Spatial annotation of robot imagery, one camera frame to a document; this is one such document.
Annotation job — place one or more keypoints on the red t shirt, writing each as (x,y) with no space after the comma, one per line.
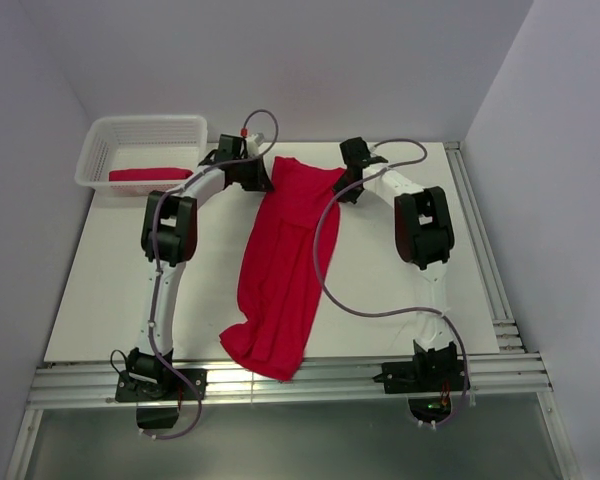
(293,238)
(149,174)

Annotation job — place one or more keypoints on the rolled red t shirt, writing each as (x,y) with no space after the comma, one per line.
(149,174)

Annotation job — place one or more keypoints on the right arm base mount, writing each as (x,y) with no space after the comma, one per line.
(438,379)

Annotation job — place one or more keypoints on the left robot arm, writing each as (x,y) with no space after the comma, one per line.
(169,239)

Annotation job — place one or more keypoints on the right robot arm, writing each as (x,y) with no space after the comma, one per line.
(424,238)

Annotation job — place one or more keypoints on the white plastic basket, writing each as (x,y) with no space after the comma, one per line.
(139,142)

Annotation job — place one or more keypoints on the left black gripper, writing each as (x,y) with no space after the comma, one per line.
(261,182)

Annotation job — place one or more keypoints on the aluminium right rail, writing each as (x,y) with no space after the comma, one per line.
(505,326)

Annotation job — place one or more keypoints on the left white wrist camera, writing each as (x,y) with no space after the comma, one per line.
(253,142)

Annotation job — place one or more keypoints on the aluminium front rail frame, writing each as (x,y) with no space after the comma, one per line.
(75,385)

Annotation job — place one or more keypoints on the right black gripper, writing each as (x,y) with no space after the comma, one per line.
(350,197)

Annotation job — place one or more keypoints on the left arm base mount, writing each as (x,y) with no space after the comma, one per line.
(159,401)

